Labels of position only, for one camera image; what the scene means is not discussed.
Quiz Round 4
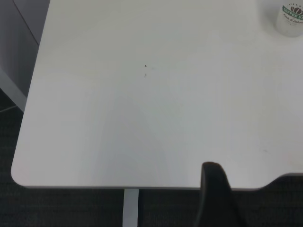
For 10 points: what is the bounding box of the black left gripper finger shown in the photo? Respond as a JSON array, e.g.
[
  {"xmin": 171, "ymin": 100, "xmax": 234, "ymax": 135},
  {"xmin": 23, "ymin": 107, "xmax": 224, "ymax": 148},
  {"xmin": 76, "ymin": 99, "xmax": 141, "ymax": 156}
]
[{"xmin": 200, "ymin": 161, "xmax": 247, "ymax": 227}]

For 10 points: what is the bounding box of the white table leg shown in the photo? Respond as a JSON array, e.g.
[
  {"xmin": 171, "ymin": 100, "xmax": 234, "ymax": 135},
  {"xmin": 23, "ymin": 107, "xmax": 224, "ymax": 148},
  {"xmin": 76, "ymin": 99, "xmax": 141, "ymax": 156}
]
[{"xmin": 122, "ymin": 189, "xmax": 139, "ymax": 227}]

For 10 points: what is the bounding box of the white paper coffee cup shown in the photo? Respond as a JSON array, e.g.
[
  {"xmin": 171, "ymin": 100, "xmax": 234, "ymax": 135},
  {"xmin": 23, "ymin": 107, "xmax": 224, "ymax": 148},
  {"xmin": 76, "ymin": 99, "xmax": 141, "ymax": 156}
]
[{"xmin": 275, "ymin": 2, "xmax": 303, "ymax": 38}]

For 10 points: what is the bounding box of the thin white floor cable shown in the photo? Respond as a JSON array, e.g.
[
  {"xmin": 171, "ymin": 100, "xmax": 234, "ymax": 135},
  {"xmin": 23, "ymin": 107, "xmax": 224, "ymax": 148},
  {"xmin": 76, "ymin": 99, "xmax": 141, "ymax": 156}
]
[{"xmin": 0, "ymin": 105, "xmax": 18, "ymax": 113}]

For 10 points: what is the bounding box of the white slanted frame bar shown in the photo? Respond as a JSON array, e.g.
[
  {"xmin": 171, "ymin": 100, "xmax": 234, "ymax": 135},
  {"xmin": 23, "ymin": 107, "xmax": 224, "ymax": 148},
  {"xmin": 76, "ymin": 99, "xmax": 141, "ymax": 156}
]
[{"xmin": 0, "ymin": 68, "xmax": 27, "ymax": 112}]

